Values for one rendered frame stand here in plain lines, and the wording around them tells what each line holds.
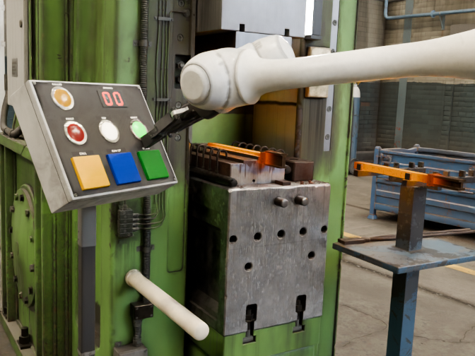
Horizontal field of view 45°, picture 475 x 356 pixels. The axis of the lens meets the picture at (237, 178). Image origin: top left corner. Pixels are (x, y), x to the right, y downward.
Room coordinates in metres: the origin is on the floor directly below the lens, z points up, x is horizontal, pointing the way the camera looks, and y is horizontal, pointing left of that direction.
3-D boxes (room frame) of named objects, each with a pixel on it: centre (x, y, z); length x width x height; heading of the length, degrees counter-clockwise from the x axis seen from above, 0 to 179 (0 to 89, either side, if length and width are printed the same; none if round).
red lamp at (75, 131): (1.26, 0.36, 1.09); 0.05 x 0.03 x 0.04; 122
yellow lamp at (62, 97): (1.29, 0.39, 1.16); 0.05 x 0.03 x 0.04; 122
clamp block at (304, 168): (1.90, -0.18, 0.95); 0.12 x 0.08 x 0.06; 32
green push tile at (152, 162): (1.41, 0.21, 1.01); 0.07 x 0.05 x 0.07; 147
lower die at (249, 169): (1.93, 0.05, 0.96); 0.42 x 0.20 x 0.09; 32
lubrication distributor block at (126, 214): (1.67, 0.32, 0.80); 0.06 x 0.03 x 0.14; 122
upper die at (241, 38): (1.93, 0.05, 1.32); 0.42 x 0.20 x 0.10; 32
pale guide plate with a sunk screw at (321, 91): (2.03, -0.26, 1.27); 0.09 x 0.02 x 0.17; 122
